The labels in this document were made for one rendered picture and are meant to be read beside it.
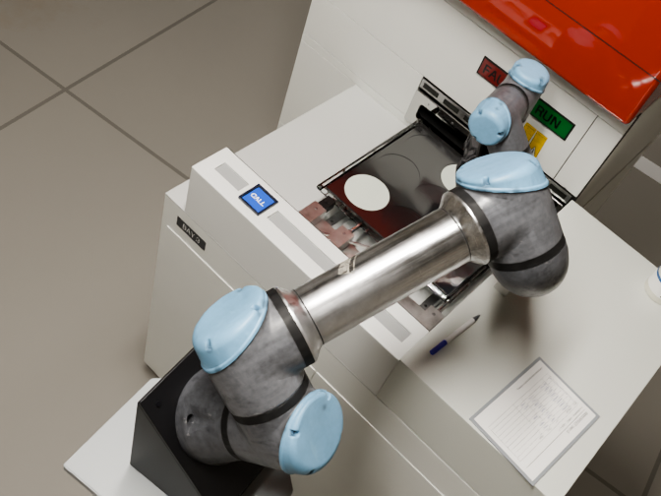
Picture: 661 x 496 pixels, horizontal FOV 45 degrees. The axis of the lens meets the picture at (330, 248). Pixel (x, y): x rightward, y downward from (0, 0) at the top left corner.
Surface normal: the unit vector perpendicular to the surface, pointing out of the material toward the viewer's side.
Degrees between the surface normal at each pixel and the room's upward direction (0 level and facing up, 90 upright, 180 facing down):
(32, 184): 0
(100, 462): 0
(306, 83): 90
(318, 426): 52
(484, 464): 90
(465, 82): 90
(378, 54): 90
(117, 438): 0
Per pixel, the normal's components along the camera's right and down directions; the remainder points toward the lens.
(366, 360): -0.66, 0.48
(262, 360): 0.33, 0.22
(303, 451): 0.78, 0.09
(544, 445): 0.25, -0.58
